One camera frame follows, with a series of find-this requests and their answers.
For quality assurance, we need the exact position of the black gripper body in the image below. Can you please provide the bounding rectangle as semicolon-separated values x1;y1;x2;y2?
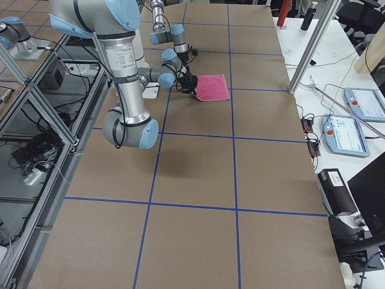
176;75;198;95
182;62;191;78

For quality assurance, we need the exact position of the pink square towel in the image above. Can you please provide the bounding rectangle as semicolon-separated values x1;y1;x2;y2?
196;74;230;102

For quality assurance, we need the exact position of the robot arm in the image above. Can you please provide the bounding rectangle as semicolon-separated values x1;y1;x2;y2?
49;1;198;149
149;0;191;76

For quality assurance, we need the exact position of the red bottle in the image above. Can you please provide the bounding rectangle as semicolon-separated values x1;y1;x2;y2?
277;0;292;27

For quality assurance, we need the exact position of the black bottle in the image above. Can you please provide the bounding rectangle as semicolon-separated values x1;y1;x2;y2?
300;1;318;31

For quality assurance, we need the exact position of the near teach pendant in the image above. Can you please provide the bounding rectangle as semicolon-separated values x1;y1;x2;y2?
322;114;370;158

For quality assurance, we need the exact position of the teach pendant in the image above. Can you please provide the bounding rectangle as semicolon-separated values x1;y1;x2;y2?
322;114;370;158
344;88;384;122

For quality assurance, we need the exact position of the white reacher grabber stick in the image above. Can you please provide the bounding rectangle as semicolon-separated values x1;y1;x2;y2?
310;76;384;139

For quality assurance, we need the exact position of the white power strip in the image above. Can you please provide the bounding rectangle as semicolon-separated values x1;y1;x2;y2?
23;169;43;185

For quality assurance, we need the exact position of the far teach pendant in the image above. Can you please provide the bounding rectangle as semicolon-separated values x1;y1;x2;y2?
344;88;384;122

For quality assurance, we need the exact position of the black box white label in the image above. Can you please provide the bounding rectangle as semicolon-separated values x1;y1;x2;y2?
317;169;358;217

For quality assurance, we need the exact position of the black laptop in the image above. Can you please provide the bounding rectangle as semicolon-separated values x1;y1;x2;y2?
348;153;384;236

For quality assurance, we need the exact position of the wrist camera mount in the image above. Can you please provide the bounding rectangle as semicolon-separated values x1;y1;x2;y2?
188;48;199;57

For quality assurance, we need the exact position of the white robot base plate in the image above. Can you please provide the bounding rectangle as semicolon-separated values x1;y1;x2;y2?
143;82;160;99

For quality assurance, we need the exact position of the aluminium frame post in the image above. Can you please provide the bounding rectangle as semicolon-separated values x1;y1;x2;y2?
288;0;341;95

